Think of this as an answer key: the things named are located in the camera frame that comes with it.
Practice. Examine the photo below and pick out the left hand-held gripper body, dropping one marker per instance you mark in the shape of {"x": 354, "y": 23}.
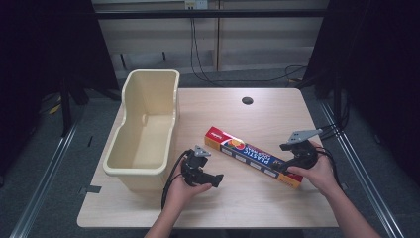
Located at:
{"x": 193, "y": 163}

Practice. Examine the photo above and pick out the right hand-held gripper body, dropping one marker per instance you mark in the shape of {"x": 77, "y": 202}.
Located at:
{"x": 305, "y": 153}

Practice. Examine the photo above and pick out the long blue red wrap box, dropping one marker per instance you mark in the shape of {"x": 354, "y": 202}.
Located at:
{"x": 254, "y": 155}

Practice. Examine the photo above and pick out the person's right hand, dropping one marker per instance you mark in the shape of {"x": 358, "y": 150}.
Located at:
{"x": 322, "y": 175}

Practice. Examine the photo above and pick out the person's left hand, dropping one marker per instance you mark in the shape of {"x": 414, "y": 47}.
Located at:
{"x": 180, "y": 195}

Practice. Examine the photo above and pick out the cream plastic bin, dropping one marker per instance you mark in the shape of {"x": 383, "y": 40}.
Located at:
{"x": 145, "y": 152}

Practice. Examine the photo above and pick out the black table grommet hole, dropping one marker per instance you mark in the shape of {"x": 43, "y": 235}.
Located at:
{"x": 247, "y": 100}

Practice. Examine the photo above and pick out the dark tape piece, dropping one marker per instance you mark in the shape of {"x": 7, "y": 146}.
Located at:
{"x": 90, "y": 189}

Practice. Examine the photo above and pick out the dark curtain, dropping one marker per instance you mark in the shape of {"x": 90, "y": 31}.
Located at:
{"x": 39, "y": 49}
{"x": 379, "y": 66}

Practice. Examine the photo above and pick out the black horizontal bar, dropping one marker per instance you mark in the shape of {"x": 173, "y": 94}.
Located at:
{"x": 211, "y": 13}

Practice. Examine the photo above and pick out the black stand post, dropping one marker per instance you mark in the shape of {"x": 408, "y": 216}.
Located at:
{"x": 66, "y": 109}

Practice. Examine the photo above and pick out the white wall outlet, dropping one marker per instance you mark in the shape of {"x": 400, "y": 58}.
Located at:
{"x": 196, "y": 4}

